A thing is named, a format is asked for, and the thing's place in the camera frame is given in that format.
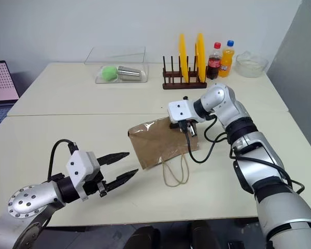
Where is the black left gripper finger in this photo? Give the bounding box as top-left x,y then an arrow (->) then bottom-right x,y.
96,151 -> 131,166
104,168 -> 139,193

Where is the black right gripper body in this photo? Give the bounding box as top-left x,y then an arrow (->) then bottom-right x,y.
178,119 -> 190,134

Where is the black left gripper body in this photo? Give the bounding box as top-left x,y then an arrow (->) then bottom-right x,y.
83,152 -> 112,198

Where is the brown paper bag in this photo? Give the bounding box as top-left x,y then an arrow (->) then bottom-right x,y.
127,116 -> 201,188

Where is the dark wooden plate rack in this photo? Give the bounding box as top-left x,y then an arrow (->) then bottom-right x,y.
162,54 -> 208,91

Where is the dark rounded shape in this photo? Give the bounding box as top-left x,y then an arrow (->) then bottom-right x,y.
124,225 -> 162,249
191,219 -> 219,249

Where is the yellow plate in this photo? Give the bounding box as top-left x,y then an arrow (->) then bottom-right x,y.
178,33 -> 190,84
194,32 -> 208,82

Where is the cola bottle red cap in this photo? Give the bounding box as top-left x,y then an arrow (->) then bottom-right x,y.
206,41 -> 223,80

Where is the stainless steel cup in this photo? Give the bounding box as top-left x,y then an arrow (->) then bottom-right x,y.
117,65 -> 142,82

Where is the orange soda bottle blue cap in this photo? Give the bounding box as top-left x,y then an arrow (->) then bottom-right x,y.
219,39 -> 236,78

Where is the green fuzzy ball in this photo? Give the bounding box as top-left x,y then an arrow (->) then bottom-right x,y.
101,65 -> 119,82

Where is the clear glass bowl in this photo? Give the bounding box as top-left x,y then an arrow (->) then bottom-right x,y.
235,50 -> 269,78

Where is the clear plastic box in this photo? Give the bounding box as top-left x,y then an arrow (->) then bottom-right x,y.
83,46 -> 149,85

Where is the laptop computer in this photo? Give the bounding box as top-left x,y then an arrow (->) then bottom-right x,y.
0,60 -> 21,136

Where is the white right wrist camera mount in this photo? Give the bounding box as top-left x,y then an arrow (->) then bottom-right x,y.
166,100 -> 198,125

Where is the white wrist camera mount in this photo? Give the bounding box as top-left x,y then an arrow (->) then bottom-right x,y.
65,150 -> 100,202
166,100 -> 198,125

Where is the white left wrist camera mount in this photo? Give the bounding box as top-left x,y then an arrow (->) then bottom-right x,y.
65,150 -> 100,202

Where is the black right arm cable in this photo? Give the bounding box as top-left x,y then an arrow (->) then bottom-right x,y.
178,114 -> 305,194

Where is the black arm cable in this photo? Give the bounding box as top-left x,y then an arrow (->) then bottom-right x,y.
178,114 -> 305,194
47,139 -> 79,182

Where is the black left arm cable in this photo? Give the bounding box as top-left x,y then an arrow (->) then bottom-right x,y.
47,139 -> 79,182

